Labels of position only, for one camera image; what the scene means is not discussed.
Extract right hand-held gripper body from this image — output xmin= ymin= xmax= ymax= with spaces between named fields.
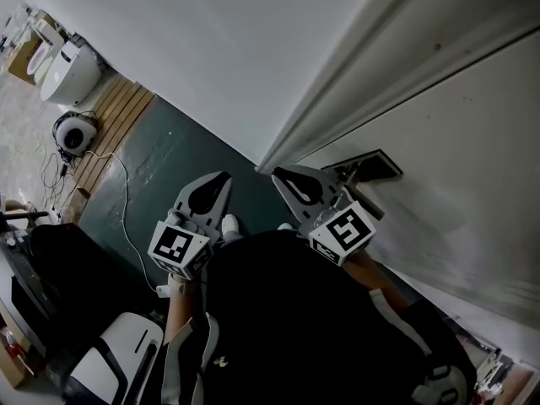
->
xmin=308 ymin=202 xmax=377 ymax=267

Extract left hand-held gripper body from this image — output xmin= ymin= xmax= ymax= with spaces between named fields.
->
xmin=147 ymin=209 xmax=221 ymax=281

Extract silver door lock with handle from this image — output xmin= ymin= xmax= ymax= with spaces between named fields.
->
xmin=320 ymin=148 xmax=404 ymax=222

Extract person's right forearm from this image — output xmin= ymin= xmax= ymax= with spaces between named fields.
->
xmin=344 ymin=250 xmax=409 ymax=312

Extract person's left forearm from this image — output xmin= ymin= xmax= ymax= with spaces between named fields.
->
xmin=162 ymin=273 xmax=208 ymax=346

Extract white door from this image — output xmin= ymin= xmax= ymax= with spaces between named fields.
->
xmin=290 ymin=27 xmax=540 ymax=343

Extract person's left white shoe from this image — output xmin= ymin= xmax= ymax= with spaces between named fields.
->
xmin=221 ymin=213 xmax=246 ymax=240

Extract person's blue jeans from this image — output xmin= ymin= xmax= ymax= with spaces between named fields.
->
xmin=217 ymin=233 xmax=248 ymax=249

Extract person's black top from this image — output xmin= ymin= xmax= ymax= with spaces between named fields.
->
xmin=201 ymin=229 xmax=478 ymax=405

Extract wooden slat pallet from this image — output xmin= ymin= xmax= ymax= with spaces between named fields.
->
xmin=71 ymin=75 xmax=158 ymax=203

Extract black bag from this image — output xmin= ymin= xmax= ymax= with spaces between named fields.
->
xmin=28 ymin=223 xmax=143 ymax=314

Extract round white blower fan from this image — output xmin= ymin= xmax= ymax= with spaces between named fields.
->
xmin=53 ymin=111 xmax=99 ymax=157

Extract white toilet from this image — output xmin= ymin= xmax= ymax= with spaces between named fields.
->
xmin=39 ymin=39 xmax=103 ymax=107

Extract white waist pack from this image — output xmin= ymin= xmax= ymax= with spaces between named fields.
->
xmin=411 ymin=363 xmax=466 ymax=405

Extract cardboard box with toilet seat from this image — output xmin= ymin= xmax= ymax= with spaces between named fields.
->
xmin=7 ymin=13 xmax=65 ymax=86

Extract long white cable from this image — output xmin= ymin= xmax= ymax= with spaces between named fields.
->
xmin=85 ymin=150 xmax=160 ymax=294

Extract grey right harness strap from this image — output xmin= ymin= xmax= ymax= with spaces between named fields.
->
xmin=368 ymin=288 xmax=434 ymax=359

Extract grey harness strap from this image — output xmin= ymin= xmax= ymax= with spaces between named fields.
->
xmin=368 ymin=288 xmax=434 ymax=359
xmin=161 ymin=312 xmax=221 ymax=405

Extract grey left harness strap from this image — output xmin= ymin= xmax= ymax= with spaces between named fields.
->
xmin=161 ymin=312 xmax=221 ymax=405

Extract tangled black cables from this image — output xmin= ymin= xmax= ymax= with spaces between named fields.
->
xmin=40 ymin=132 xmax=82 ymax=211

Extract white appliance with recessed handle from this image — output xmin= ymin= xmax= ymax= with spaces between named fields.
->
xmin=254 ymin=0 xmax=540 ymax=175

